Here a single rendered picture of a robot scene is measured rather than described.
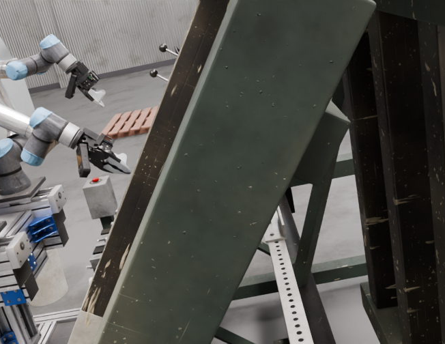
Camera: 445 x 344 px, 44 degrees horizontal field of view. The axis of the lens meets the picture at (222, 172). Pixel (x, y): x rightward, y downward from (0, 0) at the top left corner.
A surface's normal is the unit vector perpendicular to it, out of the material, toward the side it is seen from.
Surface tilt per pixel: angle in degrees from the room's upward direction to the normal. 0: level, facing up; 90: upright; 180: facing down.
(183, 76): 90
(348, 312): 0
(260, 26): 90
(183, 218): 90
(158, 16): 90
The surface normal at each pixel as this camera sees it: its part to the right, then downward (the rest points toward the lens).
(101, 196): 0.03, 0.35
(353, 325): -0.20, -0.92
